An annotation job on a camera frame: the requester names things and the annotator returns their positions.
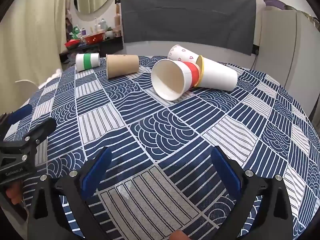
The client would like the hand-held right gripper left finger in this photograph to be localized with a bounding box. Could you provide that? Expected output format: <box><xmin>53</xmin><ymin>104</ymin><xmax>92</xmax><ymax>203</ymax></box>
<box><xmin>27</xmin><ymin>146</ymin><xmax>113</xmax><ymax>240</ymax></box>

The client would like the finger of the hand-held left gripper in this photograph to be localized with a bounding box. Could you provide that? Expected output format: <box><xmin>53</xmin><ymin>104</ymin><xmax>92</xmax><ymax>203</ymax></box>
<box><xmin>23</xmin><ymin>118</ymin><xmax>57</xmax><ymax>146</ymax></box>
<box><xmin>0</xmin><ymin>104</ymin><xmax>33</xmax><ymax>132</ymax></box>

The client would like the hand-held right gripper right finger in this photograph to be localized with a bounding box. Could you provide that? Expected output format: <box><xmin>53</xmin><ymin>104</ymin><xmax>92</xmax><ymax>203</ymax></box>
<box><xmin>210</xmin><ymin>145</ymin><xmax>293</xmax><ymax>240</ymax></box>

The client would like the white cup with green band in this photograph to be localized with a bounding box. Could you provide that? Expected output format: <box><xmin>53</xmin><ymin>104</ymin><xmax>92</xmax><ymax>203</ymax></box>
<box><xmin>75</xmin><ymin>53</ymin><xmax>101</xmax><ymax>72</ymax></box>

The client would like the white cup with yellow rim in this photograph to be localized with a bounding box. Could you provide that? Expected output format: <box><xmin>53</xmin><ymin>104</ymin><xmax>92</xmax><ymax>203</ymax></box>
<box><xmin>195</xmin><ymin>55</ymin><xmax>238</xmax><ymax>91</ymax></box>

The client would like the brown paper cup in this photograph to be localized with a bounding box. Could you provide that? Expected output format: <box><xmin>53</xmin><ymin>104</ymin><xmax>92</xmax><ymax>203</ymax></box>
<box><xmin>106</xmin><ymin>54</ymin><xmax>140</xmax><ymax>80</ymax></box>

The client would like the white cup with red band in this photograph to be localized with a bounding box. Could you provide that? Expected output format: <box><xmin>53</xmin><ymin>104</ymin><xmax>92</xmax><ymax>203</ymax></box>
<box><xmin>151</xmin><ymin>59</ymin><xmax>202</xmax><ymax>102</ymax></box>

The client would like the white cup with pink hearts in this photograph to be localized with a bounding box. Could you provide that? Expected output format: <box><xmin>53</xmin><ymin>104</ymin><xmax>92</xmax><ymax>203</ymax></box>
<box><xmin>167</xmin><ymin>44</ymin><xmax>200</xmax><ymax>64</ymax></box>

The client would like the person's left hand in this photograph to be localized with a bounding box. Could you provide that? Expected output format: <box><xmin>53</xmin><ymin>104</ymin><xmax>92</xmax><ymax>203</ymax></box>
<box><xmin>5</xmin><ymin>181</ymin><xmax>23</xmax><ymax>205</ymax></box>

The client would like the blue patterned tablecloth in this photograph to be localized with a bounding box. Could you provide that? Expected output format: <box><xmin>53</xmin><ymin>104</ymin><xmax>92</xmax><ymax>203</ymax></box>
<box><xmin>0</xmin><ymin>55</ymin><xmax>320</xmax><ymax>240</ymax></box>

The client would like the cream curtain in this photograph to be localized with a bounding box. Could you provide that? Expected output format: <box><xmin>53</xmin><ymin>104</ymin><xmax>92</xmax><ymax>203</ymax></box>
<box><xmin>0</xmin><ymin>0</ymin><xmax>77</xmax><ymax>117</ymax></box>

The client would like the red basin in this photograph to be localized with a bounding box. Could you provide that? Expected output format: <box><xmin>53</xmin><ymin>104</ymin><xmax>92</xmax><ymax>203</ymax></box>
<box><xmin>64</xmin><ymin>40</ymin><xmax>81</xmax><ymax>51</ymax></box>

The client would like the green plastic bag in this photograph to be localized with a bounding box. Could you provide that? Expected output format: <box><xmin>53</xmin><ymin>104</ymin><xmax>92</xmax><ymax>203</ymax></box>
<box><xmin>69</xmin><ymin>25</ymin><xmax>82</xmax><ymax>40</ymax></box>

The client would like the red colander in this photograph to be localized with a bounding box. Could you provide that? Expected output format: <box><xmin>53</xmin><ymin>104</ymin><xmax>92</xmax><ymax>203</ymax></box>
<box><xmin>83</xmin><ymin>33</ymin><xmax>104</xmax><ymax>45</ymax></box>

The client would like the dark side table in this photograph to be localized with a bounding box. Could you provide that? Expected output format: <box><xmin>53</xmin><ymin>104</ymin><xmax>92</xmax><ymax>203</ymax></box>
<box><xmin>59</xmin><ymin>36</ymin><xmax>124</xmax><ymax>64</ymax></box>

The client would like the brown tall bottle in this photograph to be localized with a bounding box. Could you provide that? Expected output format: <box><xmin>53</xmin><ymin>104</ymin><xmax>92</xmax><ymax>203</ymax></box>
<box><xmin>114</xmin><ymin>3</ymin><xmax>122</xmax><ymax>31</ymax></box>

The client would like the white refrigerator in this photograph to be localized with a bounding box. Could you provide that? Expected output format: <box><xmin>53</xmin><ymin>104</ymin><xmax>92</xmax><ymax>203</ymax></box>
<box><xmin>251</xmin><ymin>8</ymin><xmax>320</xmax><ymax>122</ymax></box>

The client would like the dark grey cloth cover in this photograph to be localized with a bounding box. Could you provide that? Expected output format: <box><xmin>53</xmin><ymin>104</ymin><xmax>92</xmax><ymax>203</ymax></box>
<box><xmin>120</xmin><ymin>0</ymin><xmax>257</xmax><ymax>55</ymax></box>

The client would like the purple basin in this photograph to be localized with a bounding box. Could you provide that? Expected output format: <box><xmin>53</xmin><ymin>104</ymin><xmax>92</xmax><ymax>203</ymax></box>
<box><xmin>263</xmin><ymin>0</ymin><xmax>288</xmax><ymax>11</ymax></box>

